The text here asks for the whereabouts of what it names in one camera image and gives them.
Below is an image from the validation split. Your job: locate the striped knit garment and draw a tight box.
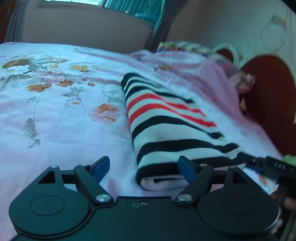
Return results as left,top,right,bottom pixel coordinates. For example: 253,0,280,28
121,73,240,191

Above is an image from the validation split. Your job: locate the person's hand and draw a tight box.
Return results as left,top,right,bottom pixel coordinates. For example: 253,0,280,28
270,189,295,235

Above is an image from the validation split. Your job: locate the red white headboard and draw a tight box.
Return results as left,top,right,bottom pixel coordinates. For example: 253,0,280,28
212,44,296,158

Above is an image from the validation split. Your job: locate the floral pink bed sheet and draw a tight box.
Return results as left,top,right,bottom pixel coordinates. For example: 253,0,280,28
0,41,285,241

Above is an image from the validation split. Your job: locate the striped floral pillow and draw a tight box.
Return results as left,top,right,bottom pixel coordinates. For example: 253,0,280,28
157,41,255,94

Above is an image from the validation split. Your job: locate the pink blanket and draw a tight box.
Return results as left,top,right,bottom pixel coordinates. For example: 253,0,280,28
130,49,273,130

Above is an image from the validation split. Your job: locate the teal curtain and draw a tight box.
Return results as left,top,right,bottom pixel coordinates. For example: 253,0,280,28
139,1,184,52

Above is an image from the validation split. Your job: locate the window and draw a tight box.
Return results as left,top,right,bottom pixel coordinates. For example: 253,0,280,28
43,0,167,22

